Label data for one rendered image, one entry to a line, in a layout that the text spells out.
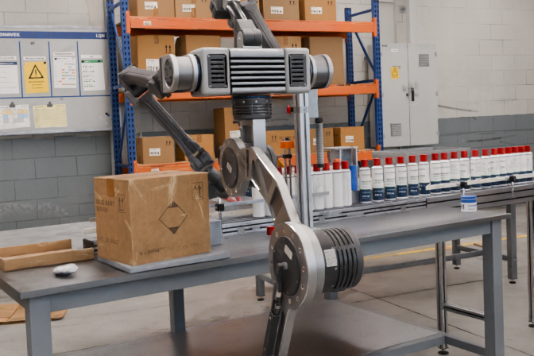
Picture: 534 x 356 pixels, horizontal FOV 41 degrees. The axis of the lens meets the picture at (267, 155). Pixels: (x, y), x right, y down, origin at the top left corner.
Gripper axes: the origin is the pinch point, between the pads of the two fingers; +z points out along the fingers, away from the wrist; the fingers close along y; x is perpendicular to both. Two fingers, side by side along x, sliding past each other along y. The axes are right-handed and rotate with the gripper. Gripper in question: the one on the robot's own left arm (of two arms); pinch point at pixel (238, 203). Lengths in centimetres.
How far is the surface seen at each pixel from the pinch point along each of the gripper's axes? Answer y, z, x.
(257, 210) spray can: -0.5, 8.9, -3.2
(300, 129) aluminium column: -15.5, -5.7, -35.6
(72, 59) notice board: 436, -35, -118
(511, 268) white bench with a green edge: 101, 253, -145
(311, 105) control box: -15.8, -8.5, -46.4
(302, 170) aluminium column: -15.2, 6.4, -24.0
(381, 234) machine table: -44, 35, -18
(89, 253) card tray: -13, -39, 55
